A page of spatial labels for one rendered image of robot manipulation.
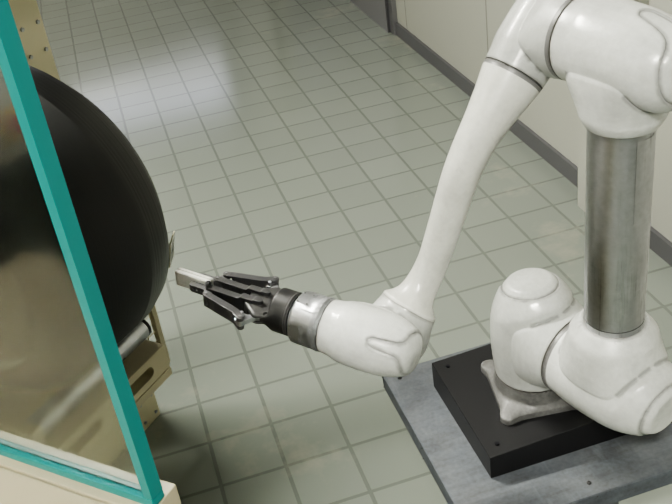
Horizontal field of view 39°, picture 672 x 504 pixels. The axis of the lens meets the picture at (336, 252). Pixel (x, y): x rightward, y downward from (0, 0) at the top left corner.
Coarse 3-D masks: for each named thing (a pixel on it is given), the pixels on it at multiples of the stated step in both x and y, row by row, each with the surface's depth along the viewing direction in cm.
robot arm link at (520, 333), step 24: (504, 288) 176; (528, 288) 173; (552, 288) 172; (504, 312) 174; (528, 312) 171; (552, 312) 171; (576, 312) 172; (504, 336) 176; (528, 336) 172; (552, 336) 170; (504, 360) 180; (528, 360) 173; (528, 384) 180
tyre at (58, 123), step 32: (64, 96) 161; (64, 128) 157; (96, 128) 160; (64, 160) 154; (96, 160) 158; (128, 160) 163; (96, 192) 156; (128, 192) 162; (96, 224) 155; (128, 224) 161; (160, 224) 169; (96, 256) 155; (128, 256) 162; (160, 256) 171; (128, 288) 164; (160, 288) 176; (128, 320) 170
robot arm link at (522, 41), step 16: (528, 0) 141; (544, 0) 139; (560, 0) 136; (512, 16) 143; (528, 16) 140; (544, 16) 137; (512, 32) 142; (528, 32) 139; (544, 32) 137; (496, 48) 143; (512, 48) 141; (528, 48) 139; (544, 48) 137; (512, 64) 141; (528, 64) 141; (544, 64) 139; (544, 80) 143
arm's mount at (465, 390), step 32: (480, 352) 201; (448, 384) 195; (480, 384) 194; (480, 416) 186; (544, 416) 184; (576, 416) 182; (480, 448) 182; (512, 448) 178; (544, 448) 180; (576, 448) 183
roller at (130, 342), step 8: (144, 320) 192; (136, 328) 190; (144, 328) 191; (128, 336) 188; (136, 336) 190; (144, 336) 191; (120, 344) 187; (128, 344) 188; (136, 344) 190; (120, 352) 186; (128, 352) 188
